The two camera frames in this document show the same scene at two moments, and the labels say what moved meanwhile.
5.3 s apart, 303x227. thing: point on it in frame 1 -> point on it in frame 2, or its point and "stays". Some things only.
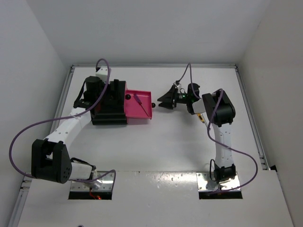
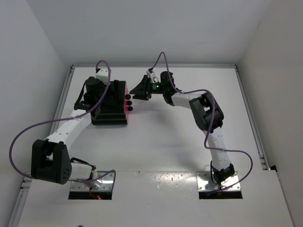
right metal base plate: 204,182 stays
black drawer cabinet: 110,110 stays
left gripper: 112,94 stays
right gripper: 166,99 -> 141,91
